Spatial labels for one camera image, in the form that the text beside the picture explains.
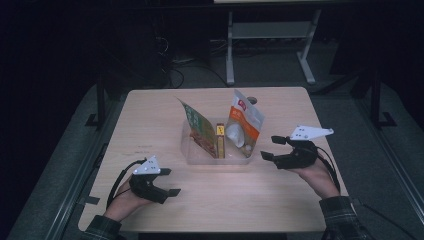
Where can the green and red food packet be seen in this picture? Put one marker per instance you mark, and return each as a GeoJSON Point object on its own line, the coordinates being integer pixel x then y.
{"type": "Point", "coordinates": [201, 131]}

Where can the clear packet with orange stripe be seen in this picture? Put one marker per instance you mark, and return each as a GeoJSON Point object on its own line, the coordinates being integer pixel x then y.
{"type": "Point", "coordinates": [245, 123]}

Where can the clear plastic container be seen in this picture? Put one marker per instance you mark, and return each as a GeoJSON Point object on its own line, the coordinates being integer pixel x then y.
{"type": "Point", "coordinates": [200, 160]}

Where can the person's left hand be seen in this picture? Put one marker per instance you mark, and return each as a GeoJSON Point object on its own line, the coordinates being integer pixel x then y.
{"type": "Point", "coordinates": [121, 205]}

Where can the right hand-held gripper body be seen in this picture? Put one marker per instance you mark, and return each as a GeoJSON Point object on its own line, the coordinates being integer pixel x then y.
{"type": "Point", "coordinates": [300, 156]}

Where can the black metal stand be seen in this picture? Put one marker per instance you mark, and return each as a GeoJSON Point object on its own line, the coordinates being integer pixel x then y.
{"type": "Point", "coordinates": [101, 103]}
{"type": "Point", "coordinates": [376, 100]}

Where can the person's right hand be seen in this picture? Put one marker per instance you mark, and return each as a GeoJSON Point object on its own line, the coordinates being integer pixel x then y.
{"type": "Point", "coordinates": [318, 180]}

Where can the grey tape strip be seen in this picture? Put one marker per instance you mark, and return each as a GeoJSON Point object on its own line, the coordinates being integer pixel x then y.
{"type": "Point", "coordinates": [90, 200]}

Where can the white metal stand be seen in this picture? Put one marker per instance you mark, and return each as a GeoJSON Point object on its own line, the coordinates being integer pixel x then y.
{"type": "Point", "coordinates": [270, 30]}

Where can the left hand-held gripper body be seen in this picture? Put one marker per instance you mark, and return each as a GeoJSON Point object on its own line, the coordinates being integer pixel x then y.
{"type": "Point", "coordinates": [148, 191]}

